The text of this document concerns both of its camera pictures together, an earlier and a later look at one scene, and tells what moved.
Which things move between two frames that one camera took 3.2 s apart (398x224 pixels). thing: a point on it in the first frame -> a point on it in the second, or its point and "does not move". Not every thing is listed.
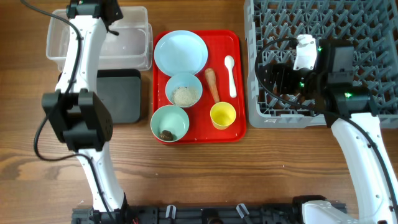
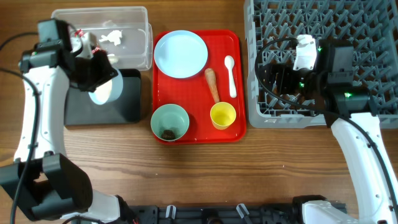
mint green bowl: (171, 118) does not move
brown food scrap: (166, 135) does not move
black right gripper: (284, 71) does not move
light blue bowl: (184, 90) -> (108, 91)
